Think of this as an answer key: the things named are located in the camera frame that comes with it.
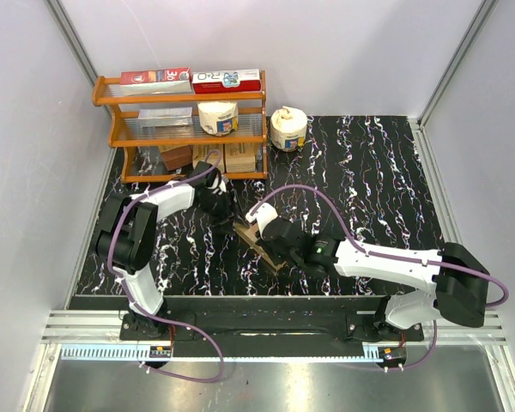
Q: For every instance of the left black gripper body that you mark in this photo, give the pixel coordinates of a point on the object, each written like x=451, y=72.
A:
x=218, y=209

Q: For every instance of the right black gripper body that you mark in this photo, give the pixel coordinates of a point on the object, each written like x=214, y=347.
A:
x=277, y=257

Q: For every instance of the brown cardboard express box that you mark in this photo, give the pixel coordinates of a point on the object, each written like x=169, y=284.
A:
x=250, y=235

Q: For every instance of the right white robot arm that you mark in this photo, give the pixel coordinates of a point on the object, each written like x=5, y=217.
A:
x=448, y=284

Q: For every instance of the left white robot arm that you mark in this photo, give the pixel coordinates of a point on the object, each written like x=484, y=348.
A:
x=126, y=233

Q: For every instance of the right small cardboard box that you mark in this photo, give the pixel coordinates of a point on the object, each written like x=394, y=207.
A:
x=240, y=157

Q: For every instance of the small cardboard box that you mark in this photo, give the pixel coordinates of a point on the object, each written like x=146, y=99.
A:
x=240, y=157
x=200, y=153

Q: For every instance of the middle small cardboard box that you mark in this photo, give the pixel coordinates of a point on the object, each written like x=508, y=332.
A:
x=200, y=153

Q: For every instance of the dark brown small box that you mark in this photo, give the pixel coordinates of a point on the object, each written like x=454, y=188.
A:
x=175, y=156

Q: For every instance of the red white toothpaste box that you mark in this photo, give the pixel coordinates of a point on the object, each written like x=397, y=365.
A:
x=226, y=81

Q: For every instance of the red silver toothpaste box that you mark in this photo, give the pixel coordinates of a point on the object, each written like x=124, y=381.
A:
x=163, y=81

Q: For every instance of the toilet paper roll on shelf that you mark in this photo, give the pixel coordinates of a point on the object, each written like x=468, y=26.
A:
x=218, y=118

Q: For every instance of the orange wooden shelf rack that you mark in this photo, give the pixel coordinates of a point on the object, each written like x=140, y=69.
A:
x=142, y=159

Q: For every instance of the toilet paper roll on table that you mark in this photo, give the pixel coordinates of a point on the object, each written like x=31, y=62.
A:
x=288, y=128

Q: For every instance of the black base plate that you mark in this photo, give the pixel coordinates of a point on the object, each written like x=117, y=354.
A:
x=268, y=327

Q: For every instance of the aluminium frame rail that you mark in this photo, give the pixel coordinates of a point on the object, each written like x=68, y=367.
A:
x=104, y=327

